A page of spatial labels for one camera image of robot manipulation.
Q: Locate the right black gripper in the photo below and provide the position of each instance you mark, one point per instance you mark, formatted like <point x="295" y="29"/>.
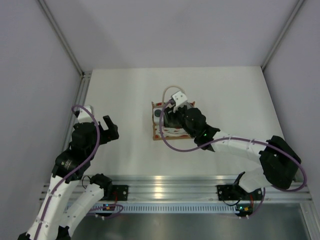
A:
<point x="171" y="116"/>

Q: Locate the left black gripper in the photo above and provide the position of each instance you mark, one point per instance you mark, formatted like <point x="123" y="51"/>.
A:
<point x="111" y="133"/>

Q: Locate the patterned canvas bag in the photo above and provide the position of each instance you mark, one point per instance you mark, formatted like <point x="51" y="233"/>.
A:
<point x="168" y="133"/>

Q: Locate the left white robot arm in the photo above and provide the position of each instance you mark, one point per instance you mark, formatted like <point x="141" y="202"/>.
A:
<point x="56" y="221"/>

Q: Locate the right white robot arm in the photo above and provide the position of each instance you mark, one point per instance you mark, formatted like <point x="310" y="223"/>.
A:
<point x="277" y="163"/>

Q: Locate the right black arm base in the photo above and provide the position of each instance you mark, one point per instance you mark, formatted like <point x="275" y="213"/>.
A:
<point x="230" y="192"/>

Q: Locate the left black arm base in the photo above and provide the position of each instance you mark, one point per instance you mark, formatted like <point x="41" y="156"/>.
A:
<point x="119" y="193"/>

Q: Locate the small white bottle grey cap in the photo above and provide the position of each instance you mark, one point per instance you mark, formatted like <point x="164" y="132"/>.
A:
<point x="156" y="113"/>

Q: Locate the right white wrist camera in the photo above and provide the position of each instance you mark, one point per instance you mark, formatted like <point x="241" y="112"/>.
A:
<point x="178" y="100"/>

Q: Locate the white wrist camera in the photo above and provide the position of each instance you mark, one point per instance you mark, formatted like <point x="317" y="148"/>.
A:
<point x="84" y="114"/>
<point x="178" y="100"/>

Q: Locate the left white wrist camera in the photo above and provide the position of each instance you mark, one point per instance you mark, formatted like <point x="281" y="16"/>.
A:
<point x="84" y="114"/>

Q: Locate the left aluminium frame post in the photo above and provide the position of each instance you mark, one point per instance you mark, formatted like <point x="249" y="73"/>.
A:
<point x="60" y="35"/>

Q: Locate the aluminium frame post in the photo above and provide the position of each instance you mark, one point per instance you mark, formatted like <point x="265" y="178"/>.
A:
<point x="285" y="28"/>
<point x="60" y="35"/>

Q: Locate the aluminium mounting rail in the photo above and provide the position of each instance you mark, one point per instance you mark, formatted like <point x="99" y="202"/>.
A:
<point x="189" y="189"/>

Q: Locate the white slotted cable duct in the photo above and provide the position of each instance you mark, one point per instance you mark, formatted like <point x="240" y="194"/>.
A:
<point x="180" y="208"/>

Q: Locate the right aluminium frame post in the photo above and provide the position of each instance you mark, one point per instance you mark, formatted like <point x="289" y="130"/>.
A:
<point x="285" y="28"/>

